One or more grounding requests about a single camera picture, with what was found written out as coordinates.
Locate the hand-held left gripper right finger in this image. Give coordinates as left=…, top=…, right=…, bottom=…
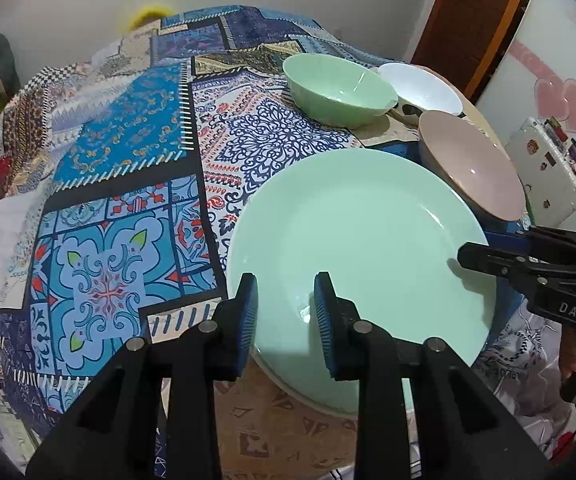
left=313, top=271, right=551, bottom=480

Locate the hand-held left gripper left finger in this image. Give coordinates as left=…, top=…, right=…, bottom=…
left=25, top=271, right=259, bottom=480

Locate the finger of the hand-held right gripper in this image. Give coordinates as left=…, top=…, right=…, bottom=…
left=483, top=226, right=576, bottom=257
left=458, top=242, right=576, bottom=301

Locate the green plate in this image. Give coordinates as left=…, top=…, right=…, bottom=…
left=226, top=148, right=499, bottom=417

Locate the pink bowl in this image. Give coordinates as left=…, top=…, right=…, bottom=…
left=418, top=110, right=527, bottom=223

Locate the white bowl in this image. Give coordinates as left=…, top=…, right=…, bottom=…
left=378, top=62, right=464, bottom=118

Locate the green bowl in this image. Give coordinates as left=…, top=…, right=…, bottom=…
left=283, top=53, right=399, bottom=127

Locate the person's right hand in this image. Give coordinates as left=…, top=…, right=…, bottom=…
left=560, top=332, right=576, bottom=380

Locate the white stickered suitcase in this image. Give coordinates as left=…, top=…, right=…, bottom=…
left=505, top=116, right=576, bottom=228

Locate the white heart-print sliding door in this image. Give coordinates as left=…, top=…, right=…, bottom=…
left=473, top=0, right=576, bottom=141

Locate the patchwork printed blanket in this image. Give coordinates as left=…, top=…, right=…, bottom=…
left=0, top=5, right=529, bottom=480

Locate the brown wooden door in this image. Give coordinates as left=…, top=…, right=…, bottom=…
left=410, top=0, right=534, bottom=106

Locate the yellow fluffy object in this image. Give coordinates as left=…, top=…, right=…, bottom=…
left=120, top=2, right=171, bottom=31

